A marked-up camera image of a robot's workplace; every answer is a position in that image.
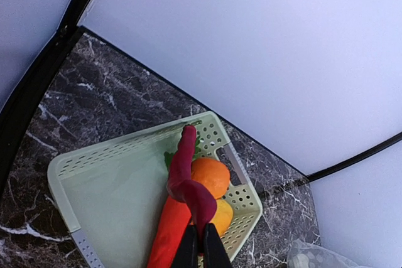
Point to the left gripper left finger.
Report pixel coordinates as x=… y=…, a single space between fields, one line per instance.
x=187 y=252

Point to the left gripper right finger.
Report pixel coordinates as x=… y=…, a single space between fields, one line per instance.
x=214 y=252

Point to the dark red chili toy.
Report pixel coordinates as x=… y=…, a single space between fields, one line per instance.
x=183 y=188

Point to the clear zip top bag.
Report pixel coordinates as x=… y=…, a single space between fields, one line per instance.
x=306 y=255

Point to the red pepper toy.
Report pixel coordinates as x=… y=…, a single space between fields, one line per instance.
x=173 y=221

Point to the orange fruit toy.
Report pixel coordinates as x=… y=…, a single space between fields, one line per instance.
x=213 y=174

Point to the beige perforated plastic basket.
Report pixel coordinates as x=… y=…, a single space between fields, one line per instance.
x=110 y=195

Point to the right black frame post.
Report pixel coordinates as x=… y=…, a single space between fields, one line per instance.
x=355 y=159

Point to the black frame post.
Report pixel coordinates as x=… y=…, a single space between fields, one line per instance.
x=20 y=107
x=355 y=159

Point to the left black frame post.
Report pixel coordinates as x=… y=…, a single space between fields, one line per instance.
x=20 y=107

